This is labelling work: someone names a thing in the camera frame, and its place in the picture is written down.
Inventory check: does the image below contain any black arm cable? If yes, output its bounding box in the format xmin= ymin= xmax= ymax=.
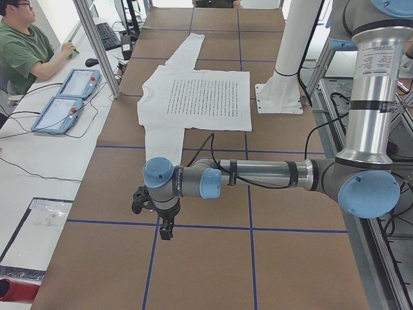
xmin=186 ymin=93 xmax=349 ymax=188

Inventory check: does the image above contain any black computer mouse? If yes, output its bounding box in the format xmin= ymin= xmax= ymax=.
xmin=85 ymin=58 xmax=99 ymax=68

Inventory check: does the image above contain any blue teach pendant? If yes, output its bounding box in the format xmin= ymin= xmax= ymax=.
xmin=31 ymin=96 xmax=83 ymax=134
xmin=57 ymin=68 xmax=101 ymax=99

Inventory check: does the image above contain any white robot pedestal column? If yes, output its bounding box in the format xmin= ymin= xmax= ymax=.
xmin=255 ymin=0 xmax=323 ymax=114

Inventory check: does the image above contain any person in green shirt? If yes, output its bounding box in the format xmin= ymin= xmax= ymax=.
xmin=1 ymin=1 xmax=76 ymax=95

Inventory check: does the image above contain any aluminium frame post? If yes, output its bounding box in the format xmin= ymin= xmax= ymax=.
xmin=73 ymin=0 xmax=121 ymax=99

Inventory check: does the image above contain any paper sheet in sleeve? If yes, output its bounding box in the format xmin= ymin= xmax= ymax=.
xmin=1 ymin=197 xmax=73 ymax=280

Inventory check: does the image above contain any red cylinder object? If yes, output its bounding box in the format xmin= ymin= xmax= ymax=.
xmin=1 ymin=278 xmax=40 ymax=304

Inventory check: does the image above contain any black keyboard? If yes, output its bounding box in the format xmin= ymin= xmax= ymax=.
xmin=95 ymin=23 xmax=121 ymax=51

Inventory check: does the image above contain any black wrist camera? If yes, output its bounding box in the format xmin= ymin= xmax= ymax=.
xmin=131 ymin=186 xmax=154 ymax=214

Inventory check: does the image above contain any black power adapter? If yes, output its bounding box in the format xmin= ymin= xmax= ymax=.
xmin=121 ymin=35 xmax=133 ymax=60

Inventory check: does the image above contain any lower blue teach pendant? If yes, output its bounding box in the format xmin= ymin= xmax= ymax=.
xmin=31 ymin=96 xmax=83 ymax=134

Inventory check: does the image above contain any green plastic tool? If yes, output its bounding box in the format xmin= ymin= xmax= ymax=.
xmin=68 ymin=49 xmax=79 ymax=60

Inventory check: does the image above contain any upper blue teach pendant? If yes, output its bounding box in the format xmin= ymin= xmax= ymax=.
xmin=57 ymin=68 xmax=101 ymax=99

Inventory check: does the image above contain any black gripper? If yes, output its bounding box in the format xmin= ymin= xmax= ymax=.
xmin=157 ymin=206 xmax=179 ymax=240

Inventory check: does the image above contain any white long-sleeve printed shirt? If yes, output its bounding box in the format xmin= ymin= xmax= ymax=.
xmin=137 ymin=34 xmax=252 ymax=165

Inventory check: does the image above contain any aluminium side frame rack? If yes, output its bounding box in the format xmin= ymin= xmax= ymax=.
xmin=314 ymin=38 xmax=413 ymax=310

